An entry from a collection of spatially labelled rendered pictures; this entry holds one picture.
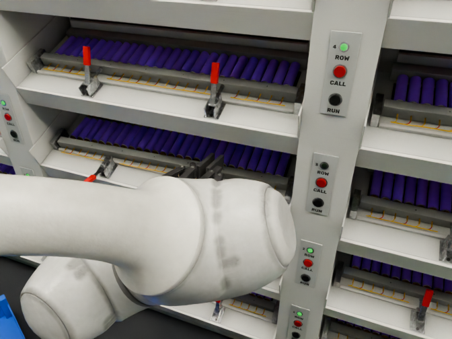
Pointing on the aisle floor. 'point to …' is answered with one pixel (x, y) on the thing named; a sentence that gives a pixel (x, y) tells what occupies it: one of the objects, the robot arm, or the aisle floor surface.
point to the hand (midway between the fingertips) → (210, 167)
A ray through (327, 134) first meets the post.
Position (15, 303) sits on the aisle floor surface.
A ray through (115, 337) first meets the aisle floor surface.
